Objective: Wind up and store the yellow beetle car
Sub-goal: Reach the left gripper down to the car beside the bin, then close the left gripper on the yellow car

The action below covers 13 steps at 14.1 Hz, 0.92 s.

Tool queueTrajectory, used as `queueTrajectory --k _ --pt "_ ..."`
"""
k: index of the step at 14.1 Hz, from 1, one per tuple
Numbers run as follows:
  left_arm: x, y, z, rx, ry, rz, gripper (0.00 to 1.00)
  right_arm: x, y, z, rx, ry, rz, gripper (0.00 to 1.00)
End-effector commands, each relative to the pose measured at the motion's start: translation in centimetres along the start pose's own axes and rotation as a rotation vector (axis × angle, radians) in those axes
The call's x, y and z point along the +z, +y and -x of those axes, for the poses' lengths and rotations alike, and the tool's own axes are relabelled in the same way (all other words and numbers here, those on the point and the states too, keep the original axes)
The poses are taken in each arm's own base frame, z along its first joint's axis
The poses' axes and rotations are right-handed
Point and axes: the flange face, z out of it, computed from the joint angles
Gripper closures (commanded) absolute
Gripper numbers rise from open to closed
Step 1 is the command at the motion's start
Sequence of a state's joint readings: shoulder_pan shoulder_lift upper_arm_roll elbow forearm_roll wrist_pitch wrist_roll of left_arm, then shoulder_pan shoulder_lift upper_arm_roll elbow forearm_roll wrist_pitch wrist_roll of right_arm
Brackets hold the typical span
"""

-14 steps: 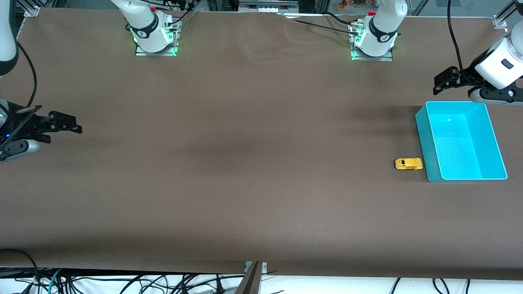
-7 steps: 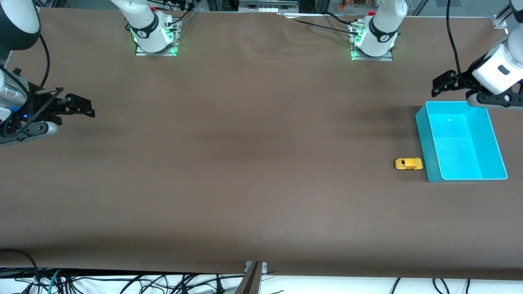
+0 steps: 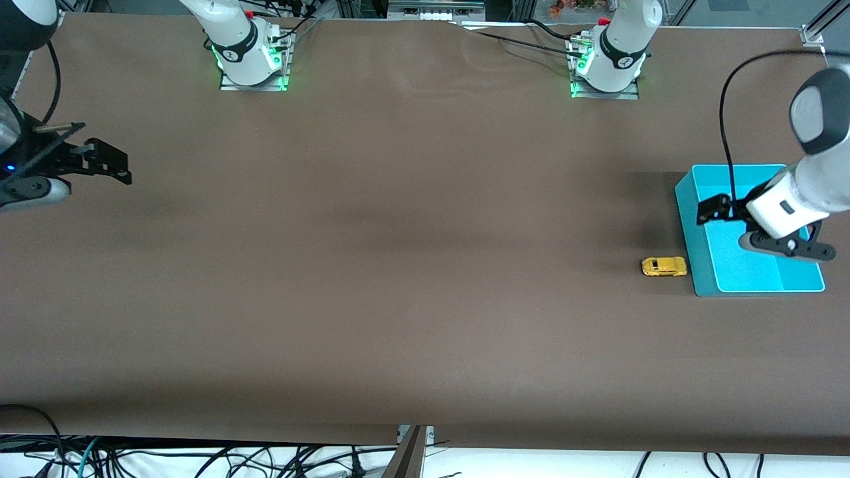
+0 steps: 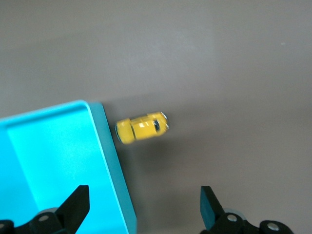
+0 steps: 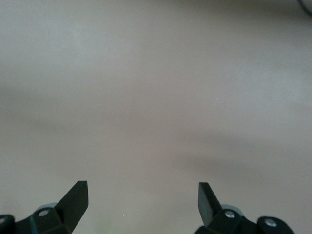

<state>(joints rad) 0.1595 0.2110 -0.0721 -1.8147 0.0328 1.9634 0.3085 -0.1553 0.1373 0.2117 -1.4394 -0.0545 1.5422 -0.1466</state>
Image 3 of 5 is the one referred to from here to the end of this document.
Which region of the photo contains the teal cable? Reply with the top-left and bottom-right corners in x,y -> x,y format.
76,436 -> 102,478

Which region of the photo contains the short black table cable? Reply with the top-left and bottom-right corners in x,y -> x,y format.
528,19 -> 588,42

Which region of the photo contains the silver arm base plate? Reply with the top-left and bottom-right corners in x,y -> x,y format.
219,30 -> 291,92
568,37 -> 640,100

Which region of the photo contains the brown table mat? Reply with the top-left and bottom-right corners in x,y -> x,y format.
0,12 -> 850,456

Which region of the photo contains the yellow beetle toy car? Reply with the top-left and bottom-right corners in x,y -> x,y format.
640,256 -> 689,278

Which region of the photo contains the black base cable bundle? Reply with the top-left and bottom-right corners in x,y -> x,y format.
266,0 -> 323,48

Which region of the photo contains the white power strip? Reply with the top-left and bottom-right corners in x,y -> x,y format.
388,0 -> 487,22

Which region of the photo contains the cyan plastic bin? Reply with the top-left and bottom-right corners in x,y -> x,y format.
674,164 -> 826,297

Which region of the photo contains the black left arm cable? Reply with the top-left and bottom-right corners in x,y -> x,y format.
720,50 -> 831,201

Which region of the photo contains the silver table edge bracket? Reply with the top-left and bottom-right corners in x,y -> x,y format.
397,425 -> 436,447

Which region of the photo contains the long black table cable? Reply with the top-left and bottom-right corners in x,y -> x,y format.
452,23 -> 582,59

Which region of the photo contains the black looped cable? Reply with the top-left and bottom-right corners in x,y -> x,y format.
0,404 -> 65,459

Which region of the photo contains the dark metal beam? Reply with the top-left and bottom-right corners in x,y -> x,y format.
382,426 -> 427,478

